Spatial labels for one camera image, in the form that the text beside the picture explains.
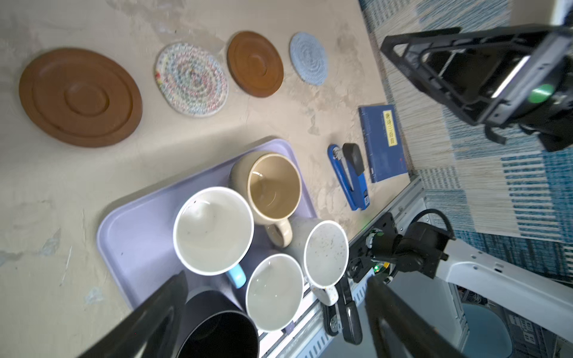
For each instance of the blue black stapler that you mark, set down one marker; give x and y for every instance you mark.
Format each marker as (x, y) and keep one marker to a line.
(349, 168)

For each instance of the lavender plastic tray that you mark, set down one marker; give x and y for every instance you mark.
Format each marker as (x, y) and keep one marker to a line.
(135, 239)

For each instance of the black mug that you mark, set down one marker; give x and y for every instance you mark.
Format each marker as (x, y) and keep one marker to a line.
(213, 326)

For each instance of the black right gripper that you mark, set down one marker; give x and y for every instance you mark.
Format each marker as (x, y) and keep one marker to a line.
(518, 75)

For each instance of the white mug lavender handle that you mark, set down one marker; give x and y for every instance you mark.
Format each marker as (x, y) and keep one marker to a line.
(274, 290)

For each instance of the beige ceramic mug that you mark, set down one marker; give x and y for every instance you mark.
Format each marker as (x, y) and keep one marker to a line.
(271, 185)

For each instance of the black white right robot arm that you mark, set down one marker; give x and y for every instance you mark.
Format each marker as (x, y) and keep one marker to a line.
(537, 298)

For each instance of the dark brown wooden coaster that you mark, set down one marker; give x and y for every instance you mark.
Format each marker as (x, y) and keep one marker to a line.
(81, 97)

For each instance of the white speckled mug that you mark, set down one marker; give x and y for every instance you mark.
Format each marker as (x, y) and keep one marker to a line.
(321, 248)

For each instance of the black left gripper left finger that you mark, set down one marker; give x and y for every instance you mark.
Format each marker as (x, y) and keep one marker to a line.
(152, 329)

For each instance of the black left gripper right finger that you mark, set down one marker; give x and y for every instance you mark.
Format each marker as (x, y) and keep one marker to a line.
(397, 330)

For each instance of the blue-grey woven round coaster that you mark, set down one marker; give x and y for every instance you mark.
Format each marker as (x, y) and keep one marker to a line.
(309, 58)

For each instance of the multicolour woven round coaster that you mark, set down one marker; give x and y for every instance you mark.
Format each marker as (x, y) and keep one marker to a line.
(191, 80)

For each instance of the blue book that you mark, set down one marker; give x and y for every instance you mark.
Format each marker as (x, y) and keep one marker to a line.
(384, 149)

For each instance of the light brown wooden coaster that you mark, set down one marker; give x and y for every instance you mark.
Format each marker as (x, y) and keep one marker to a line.
(255, 64)

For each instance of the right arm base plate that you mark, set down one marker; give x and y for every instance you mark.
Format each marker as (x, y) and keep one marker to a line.
(374, 245)

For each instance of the white mug blue handle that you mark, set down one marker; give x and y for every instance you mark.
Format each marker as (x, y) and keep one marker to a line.
(213, 232)

